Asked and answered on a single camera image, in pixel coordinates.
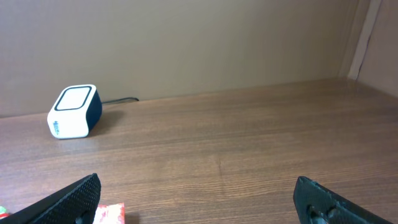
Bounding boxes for Haribo gummy candy bag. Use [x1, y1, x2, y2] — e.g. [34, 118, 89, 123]
[0, 206, 10, 219]

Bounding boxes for red white snack packet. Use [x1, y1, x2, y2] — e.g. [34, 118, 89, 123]
[93, 203, 125, 224]

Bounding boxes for black scanner cable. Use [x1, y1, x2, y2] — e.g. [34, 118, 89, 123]
[101, 96, 140, 105]

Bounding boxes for white barcode scanner box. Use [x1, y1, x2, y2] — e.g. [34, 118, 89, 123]
[47, 84, 103, 139]

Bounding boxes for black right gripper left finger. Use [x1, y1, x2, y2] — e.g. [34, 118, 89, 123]
[1, 173, 101, 224]

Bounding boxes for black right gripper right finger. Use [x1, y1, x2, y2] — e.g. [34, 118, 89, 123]
[293, 176, 392, 224]

